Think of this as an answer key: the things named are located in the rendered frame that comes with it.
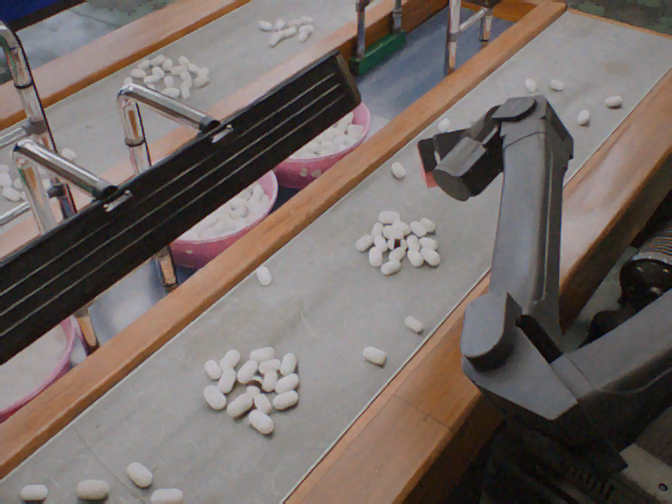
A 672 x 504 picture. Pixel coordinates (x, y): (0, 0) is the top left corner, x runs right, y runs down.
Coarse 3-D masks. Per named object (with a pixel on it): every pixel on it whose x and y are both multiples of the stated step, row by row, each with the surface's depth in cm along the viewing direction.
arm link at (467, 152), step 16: (528, 96) 88; (496, 112) 91; (512, 112) 88; (528, 112) 86; (496, 128) 91; (464, 144) 93; (480, 144) 92; (496, 144) 91; (448, 160) 92; (464, 160) 92; (480, 160) 90; (496, 160) 91; (432, 176) 95; (448, 176) 92; (464, 176) 90; (480, 176) 91; (496, 176) 91; (448, 192) 96; (464, 192) 92; (480, 192) 91
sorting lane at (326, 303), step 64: (512, 64) 169; (576, 64) 168; (640, 64) 167; (448, 128) 150; (576, 128) 149; (384, 192) 136; (320, 256) 124; (384, 256) 123; (448, 256) 123; (256, 320) 114; (320, 320) 113; (384, 320) 113; (128, 384) 105; (192, 384) 105; (320, 384) 105; (384, 384) 104; (64, 448) 98; (128, 448) 98; (192, 448) 98; (256, 448) 97; (320, 448) 97
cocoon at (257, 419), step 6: (252, 414) 99; (258, 414) 99; (264, 414) 99; (252, 420) 98; (258, 420) 98; (264, 420) 98; (270, 420) 98; (258, 426) 98; (264, 426) 98; (270, 426) 98; (264, 432) 98; (270, 432) 98
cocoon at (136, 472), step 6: (132, 462) 94; (138, 462) 94; (132, 468) 93; (138, 468) 93; (144, 468) 94; (132, 474) 93; (138, 474) 93; (144, 474) 93; (150, 474) 93; (132, 480) 93; (138, 480) 93; (144, 480) 92; (150, 480) 93; (144, 486) 93
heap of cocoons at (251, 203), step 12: (252, 192) 139; (228, 204) 135; (240, 204) 134; (252, 204) 134; (264, 204) 134; (216, 216) 132; (228, 216) 131; (240, 216) 132; (252, 216) 131; (192, 228) 130; (204, 228) 131; (216, 228) 129; (228, 228) 130
